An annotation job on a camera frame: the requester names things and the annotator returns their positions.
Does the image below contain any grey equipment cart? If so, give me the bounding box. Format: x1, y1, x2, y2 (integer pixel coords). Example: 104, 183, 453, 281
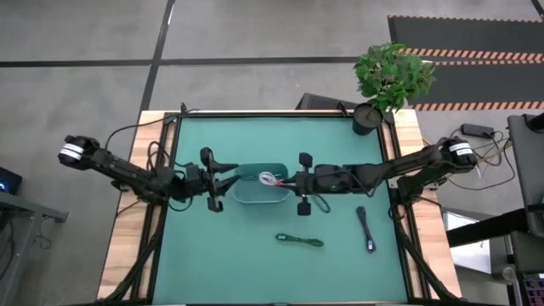
506, 111, 544, 273

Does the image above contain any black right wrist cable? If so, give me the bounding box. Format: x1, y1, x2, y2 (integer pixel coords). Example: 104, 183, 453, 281
311, 193, 332, 215

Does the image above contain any dark blue USB-C cable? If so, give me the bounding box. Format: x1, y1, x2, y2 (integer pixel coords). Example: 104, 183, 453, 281
355, 206, 378, 254

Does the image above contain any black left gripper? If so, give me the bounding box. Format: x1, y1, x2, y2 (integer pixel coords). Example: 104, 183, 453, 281
183, 146, 242, 213

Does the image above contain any black flat screen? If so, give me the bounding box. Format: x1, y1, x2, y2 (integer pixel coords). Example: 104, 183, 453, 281
295, 92, 360, 112

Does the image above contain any green braided USB-C cable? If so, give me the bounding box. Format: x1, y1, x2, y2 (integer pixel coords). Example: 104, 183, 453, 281
275, 232, 325, 248

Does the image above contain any thin black cable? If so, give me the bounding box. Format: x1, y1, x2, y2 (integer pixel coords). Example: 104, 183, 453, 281
105, 108, 201, 150

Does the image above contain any black metal beam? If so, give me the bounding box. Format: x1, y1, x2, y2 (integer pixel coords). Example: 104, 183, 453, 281
445, 207, 530, 249

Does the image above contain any black power adapter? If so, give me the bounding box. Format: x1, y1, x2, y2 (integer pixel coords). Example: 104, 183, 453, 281
461, 122, 496, 139

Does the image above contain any teal plastic bin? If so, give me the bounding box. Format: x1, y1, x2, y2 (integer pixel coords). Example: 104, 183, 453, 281
231, 162, 291, 205

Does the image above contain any colourful keyboard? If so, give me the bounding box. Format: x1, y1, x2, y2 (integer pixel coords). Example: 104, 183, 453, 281
519, 271, 544, 306

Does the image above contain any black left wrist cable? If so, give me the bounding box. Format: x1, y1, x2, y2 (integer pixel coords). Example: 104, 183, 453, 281
167, 193, 195, 213

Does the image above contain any white cable with red tie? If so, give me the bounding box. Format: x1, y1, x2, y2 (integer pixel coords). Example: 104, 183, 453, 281
258, 171, 282, 189

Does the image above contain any green table mat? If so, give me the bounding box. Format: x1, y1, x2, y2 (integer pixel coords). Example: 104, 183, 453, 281
151, 116, 410, 304

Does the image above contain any black hazard-striped floor mat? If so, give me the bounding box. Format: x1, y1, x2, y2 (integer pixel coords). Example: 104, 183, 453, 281
408, 59, 544, 112
387, 14, 544, 60

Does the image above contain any grey metal desk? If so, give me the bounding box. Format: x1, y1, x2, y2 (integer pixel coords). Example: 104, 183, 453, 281
0, 190, 70, 306

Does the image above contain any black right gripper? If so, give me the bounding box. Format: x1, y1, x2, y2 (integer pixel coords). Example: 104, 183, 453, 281
277, 151, 326, 217

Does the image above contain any black device with blue light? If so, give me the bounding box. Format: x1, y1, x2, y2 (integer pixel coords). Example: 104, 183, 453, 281
0, 166, 24, 196

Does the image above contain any black plant pot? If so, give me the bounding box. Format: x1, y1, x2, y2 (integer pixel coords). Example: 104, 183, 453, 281
351, 102, 384, 137

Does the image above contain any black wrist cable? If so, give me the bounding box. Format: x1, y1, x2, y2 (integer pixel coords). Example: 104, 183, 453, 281
311, 193, 332, 215
167, 193, 195, 213

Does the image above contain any white floor panel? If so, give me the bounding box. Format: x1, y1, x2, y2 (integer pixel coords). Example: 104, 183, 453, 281
441, 210, 494, 275

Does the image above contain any green leafy plant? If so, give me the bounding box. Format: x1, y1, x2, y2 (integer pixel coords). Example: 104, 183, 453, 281
353, 42, 437, 114

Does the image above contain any black table frame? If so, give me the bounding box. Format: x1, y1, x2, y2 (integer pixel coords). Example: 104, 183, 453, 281
99, 108, 465, 306

